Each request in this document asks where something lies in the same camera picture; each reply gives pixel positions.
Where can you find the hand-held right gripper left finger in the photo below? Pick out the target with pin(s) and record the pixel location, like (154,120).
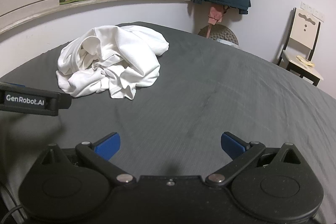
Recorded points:
(109,146)

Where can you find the grey studded balance cushion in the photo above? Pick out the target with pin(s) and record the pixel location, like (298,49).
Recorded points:
(223,33)

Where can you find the white and blue wrapper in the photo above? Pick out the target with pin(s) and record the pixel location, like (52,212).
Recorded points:
(227,43)

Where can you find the white wall socket panel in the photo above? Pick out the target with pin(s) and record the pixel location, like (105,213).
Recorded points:
(313,11)

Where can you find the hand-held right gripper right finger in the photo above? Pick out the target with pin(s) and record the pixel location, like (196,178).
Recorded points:
(231,145)

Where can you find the yellow item on chair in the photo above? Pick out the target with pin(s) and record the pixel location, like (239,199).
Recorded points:
(305,60)

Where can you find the beige chair with black frame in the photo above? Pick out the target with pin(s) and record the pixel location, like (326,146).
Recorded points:
(302,32)

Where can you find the pink hanging cloth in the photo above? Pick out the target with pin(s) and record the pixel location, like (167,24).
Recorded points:
(215,14)

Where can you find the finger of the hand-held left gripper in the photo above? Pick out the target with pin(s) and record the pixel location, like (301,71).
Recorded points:
(64,101)
(14,85)

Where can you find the grey window sill ledge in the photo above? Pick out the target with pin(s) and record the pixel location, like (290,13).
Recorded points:
(26,3)

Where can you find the white turtleneck shirt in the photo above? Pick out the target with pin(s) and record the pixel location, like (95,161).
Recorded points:
(118,61)

